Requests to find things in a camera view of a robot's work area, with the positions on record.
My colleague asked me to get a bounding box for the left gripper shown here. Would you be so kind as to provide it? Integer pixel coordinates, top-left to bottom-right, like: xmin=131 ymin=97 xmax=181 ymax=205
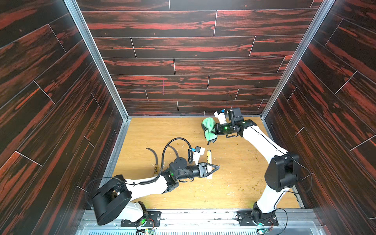
xmin=174 ymin=164 xmax=217 ymax=182

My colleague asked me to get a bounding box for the green and black rag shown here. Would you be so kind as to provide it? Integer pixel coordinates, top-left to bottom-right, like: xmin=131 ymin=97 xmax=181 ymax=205
xmin=201 ymin=117 xmax=217 ymax=145

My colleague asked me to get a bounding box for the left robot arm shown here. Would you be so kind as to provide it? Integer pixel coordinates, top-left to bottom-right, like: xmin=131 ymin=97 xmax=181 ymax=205
xmin=92 ymin=157 xmax=220 ymax=225

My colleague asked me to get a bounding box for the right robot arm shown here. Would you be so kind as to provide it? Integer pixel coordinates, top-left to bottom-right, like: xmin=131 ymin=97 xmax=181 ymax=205
xmin=206 ymin=108 xmax=300 ymax=226

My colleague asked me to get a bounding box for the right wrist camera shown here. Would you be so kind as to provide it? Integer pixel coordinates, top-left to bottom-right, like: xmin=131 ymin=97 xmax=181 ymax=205
xmin=214 ymin=109 xmax=227 ymax=125

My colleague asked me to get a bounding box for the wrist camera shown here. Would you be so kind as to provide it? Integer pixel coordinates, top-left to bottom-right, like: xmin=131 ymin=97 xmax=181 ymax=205
xmin=192 ymin=146 xmax=205 ymax=165
xmin=214 ymin=109 xmax=227 ymax=125

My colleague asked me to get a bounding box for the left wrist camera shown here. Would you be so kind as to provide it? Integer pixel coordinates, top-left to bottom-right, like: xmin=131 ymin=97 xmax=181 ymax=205
xmin=192 ymin=146 xmax=205 ymax=165

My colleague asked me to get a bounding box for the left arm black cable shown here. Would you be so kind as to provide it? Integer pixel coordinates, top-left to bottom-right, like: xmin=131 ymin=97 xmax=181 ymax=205
xmin=85 ymin=137 xmax=194 ymax=206

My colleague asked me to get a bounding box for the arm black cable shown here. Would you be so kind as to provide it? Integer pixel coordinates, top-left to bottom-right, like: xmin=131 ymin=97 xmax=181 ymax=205
xmin=226 ymin=93 xmax=313 ymax=235
xmin=85 ymin=137 xmax=194 ymax=206

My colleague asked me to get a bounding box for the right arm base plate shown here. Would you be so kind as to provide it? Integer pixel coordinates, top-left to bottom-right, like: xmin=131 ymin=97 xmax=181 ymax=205
xmin=235 ymin=209 xmax=279 ymax=227

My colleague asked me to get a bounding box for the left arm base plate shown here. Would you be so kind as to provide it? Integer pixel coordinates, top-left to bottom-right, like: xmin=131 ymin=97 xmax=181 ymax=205
xmin=120 ymin=211 xmax=162 ymax=228

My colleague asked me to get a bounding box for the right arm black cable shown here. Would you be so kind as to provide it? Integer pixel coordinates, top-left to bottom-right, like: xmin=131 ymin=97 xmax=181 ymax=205
xmin=226 ymin=93 xmax=313 ymax=235

